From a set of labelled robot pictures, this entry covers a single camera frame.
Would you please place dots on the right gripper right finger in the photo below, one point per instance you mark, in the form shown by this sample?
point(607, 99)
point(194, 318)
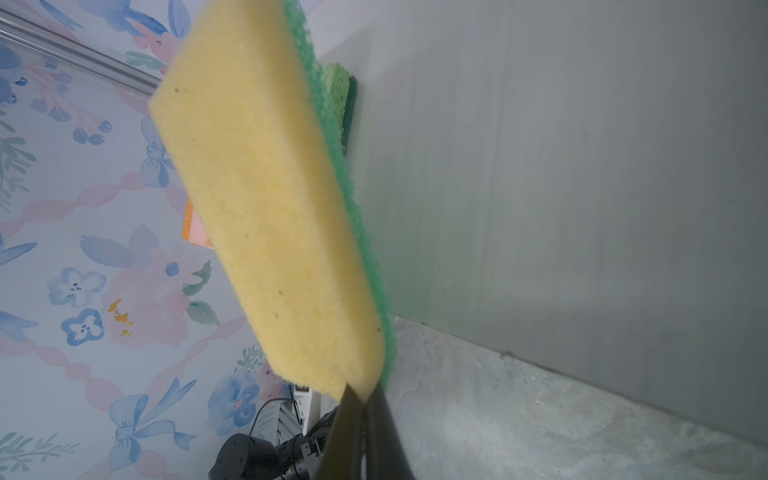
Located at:
point(385, 456)

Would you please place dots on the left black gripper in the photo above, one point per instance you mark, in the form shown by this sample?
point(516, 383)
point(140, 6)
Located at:
point(299, 458)

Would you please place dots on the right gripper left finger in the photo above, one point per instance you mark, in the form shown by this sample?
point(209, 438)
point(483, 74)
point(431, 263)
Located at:
point(342, 457)

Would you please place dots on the orange sponge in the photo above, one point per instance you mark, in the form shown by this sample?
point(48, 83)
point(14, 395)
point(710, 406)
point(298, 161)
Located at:
point(193, 230)

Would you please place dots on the yellow sponge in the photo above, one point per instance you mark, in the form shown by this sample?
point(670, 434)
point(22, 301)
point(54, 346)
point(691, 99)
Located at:
point(242, 112)

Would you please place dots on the green sponge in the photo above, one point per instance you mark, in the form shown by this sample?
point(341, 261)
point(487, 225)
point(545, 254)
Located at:
point(342, 92)

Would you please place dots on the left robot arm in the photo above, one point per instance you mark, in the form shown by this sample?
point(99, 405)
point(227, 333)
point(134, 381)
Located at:
point(246, 457)

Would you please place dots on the white two-tier metal shelf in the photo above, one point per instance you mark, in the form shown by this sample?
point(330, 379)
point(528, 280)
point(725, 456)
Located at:
point(579, 184)

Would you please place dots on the left aluminium frame post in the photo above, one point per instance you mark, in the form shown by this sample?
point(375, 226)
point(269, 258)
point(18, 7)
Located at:
point(44, 41)

